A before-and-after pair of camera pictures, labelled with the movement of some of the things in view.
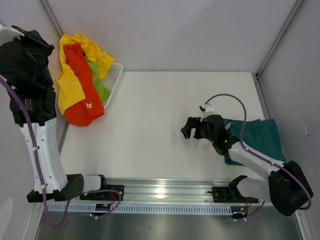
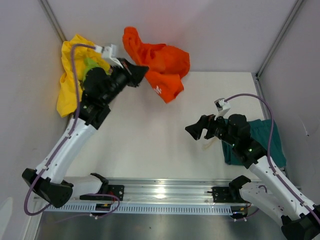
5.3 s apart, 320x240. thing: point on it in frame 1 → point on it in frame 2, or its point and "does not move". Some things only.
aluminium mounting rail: (168, 190) does not move
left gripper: (33, 36) → (135, 74)
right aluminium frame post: (272, 52) does not move
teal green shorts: (260, 135) does not move
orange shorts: (93, 106) → (167, 65)
